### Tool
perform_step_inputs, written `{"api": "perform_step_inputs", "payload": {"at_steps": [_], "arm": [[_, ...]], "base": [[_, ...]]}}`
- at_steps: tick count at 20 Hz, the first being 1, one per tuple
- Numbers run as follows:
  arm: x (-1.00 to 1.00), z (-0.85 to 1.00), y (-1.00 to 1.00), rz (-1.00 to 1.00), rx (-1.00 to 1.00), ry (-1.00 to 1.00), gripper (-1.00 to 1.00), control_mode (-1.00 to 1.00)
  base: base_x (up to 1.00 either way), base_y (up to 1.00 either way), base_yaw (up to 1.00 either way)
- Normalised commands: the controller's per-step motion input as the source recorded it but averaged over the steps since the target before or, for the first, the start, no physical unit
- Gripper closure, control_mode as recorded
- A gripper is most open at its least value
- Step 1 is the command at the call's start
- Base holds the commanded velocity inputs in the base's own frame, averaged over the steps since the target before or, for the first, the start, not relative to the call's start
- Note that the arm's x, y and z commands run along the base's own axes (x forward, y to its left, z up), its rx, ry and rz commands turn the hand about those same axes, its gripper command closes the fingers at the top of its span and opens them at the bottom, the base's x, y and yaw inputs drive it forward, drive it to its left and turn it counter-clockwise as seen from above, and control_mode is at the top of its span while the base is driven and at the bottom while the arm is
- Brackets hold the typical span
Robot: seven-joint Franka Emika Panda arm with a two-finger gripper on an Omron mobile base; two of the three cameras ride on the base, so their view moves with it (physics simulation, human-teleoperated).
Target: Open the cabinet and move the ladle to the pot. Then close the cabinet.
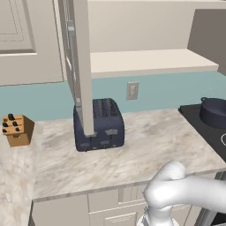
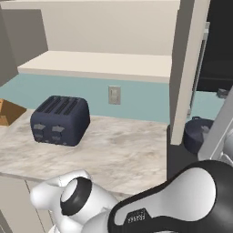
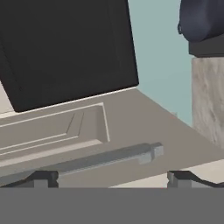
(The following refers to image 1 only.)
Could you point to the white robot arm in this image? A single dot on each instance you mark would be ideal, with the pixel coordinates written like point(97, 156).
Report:
point(179, 191)

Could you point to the beige open cabinet door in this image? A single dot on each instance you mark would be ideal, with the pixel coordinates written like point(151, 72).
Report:
point(84, 73)

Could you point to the dark blue pot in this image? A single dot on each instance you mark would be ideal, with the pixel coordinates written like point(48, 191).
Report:
point(214, 113)

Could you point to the beige closed cabinet door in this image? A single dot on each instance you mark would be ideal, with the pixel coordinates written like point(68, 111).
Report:
point(32, 38)

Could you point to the beige base cabinet door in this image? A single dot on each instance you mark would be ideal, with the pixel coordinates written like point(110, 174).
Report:
point(60, 212)

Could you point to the dark blue toaster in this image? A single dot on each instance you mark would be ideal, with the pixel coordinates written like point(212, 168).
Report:
point(107, 129)

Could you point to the beige drawer front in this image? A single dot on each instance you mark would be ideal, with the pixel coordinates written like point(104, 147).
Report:
point(111, 200)

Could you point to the black hob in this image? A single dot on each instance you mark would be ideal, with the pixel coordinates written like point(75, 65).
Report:
point(206, 132)

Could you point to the wooden knife block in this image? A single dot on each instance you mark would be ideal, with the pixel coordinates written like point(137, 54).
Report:
point(20, 134)

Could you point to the beige wall outlet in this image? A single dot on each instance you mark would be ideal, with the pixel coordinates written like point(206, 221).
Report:
point(132, 91)

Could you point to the beige wall cabinet with shelf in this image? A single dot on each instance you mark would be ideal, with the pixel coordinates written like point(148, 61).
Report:
point(147, 61)

